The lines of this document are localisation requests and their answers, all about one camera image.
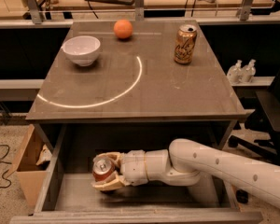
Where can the black office chair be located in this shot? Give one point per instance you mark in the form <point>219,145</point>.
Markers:
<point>265,118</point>

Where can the red coke can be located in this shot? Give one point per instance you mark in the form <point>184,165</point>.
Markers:
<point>102,168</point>

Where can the metal frame post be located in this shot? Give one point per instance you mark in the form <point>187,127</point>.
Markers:
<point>139,9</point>
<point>34,11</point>
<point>245,9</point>

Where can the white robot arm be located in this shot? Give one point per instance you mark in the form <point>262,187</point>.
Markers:
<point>181,164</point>

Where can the white bowl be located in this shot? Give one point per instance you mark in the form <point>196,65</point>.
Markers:
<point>82,50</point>

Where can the metal frame post right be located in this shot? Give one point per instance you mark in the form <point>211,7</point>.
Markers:
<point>245,9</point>

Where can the clear sanitizer bottle left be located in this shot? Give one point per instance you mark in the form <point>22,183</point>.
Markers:
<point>234,72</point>

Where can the grey cabinet counter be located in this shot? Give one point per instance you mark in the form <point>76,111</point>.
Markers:
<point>137,80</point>

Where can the cardboard box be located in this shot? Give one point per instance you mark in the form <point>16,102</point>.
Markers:
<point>26,165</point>

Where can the gold soda can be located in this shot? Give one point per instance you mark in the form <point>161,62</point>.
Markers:
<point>185,43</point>

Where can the grey open top drawer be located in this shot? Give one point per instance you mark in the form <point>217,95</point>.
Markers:
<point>67,197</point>

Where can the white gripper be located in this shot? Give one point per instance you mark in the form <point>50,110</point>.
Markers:
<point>132,166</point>

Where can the metal frame post middle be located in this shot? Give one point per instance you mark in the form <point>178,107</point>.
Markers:
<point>139,9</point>

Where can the orange fruit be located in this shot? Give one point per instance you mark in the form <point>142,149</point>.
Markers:
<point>123,29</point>

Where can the metal frame post left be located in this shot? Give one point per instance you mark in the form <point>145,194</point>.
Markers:
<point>34,11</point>

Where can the crumpled paper in box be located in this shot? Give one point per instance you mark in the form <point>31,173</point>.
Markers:
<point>44,156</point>

